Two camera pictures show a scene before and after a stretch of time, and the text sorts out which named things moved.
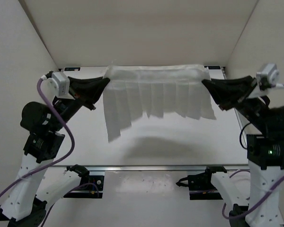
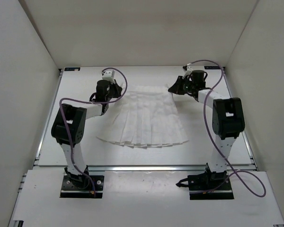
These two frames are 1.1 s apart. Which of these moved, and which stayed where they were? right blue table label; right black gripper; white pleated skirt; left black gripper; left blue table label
Moved: white pleated skirt; left black gripper; right black gripper
Stayed: left blue table label; right blue table label
